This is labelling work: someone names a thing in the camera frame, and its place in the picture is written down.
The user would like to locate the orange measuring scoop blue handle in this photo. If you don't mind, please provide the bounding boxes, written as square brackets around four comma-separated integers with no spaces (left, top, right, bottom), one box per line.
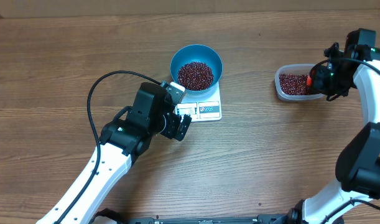
[306,74,312,88]

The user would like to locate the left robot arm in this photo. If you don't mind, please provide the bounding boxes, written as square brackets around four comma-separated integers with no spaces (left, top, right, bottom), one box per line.
[39,82,191,223]

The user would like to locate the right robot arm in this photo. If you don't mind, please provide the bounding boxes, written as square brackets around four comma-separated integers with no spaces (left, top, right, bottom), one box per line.
[276,28,380,223]

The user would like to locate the white digital kitchen scale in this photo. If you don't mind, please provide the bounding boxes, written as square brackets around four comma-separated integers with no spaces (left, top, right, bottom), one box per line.
[174,83,223,123]

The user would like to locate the red beans in bowl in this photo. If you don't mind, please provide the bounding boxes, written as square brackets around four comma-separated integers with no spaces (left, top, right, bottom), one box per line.
[177,62,214,91]

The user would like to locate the blue metal bowl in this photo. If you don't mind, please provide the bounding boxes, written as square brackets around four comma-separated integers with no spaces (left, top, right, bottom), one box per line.
[170,44,223,92]

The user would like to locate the clear plastic container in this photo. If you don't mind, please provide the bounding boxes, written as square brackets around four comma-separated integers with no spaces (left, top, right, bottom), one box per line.
[274,63,324,101]

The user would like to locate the red beans in container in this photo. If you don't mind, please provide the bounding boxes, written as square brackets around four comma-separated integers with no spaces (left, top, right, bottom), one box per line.
[279,74,308,95]

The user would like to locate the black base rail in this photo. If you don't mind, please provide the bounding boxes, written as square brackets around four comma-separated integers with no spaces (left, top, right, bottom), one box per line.
[93,208,292,224]

